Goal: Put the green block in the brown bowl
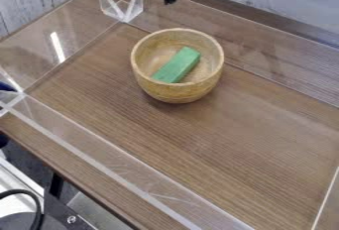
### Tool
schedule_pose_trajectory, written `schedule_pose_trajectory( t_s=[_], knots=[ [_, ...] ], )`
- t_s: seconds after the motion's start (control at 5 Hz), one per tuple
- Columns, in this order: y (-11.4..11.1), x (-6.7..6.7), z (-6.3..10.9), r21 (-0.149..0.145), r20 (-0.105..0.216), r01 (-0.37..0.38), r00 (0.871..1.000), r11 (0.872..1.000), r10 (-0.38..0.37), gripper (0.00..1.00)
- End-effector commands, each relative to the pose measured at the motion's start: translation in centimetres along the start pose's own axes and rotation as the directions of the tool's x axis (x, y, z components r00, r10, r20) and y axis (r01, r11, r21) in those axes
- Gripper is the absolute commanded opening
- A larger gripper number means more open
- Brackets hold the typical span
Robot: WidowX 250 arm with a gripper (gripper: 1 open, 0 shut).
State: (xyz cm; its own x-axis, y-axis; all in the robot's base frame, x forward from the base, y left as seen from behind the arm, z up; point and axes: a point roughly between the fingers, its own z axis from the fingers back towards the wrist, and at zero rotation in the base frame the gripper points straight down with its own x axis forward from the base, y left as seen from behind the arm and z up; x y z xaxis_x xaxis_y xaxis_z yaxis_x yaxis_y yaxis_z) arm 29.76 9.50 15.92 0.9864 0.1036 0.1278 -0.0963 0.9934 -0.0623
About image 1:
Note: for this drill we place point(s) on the green rectangular block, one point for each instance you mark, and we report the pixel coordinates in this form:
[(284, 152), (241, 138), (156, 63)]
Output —
[(178, 66)]

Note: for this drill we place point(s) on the black table leg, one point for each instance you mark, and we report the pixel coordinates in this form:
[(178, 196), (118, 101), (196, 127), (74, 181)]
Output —
[(57, 186)]

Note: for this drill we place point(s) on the clear acrylic front barrier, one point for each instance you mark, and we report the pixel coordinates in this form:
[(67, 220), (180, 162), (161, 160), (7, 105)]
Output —
[(98, 115)]

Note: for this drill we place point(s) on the clear acrylic corner bracket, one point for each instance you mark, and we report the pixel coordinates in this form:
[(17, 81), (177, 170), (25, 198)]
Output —
[(122, 10)]

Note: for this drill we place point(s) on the grey metal base plate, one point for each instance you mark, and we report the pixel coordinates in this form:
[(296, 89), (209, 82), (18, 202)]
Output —
[(62, 218)]

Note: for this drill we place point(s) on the brown wooden bowl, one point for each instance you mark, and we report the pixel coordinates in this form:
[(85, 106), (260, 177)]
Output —
[(154, 50)]

